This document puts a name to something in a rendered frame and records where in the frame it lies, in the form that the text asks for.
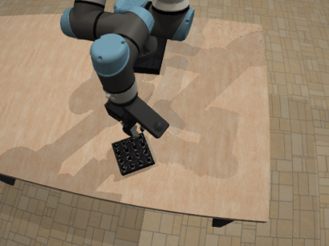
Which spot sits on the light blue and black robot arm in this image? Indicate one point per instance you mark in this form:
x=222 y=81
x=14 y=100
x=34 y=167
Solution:
x=112 y=59

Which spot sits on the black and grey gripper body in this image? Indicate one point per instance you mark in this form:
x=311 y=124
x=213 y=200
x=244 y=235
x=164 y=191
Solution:
x=116 y=112

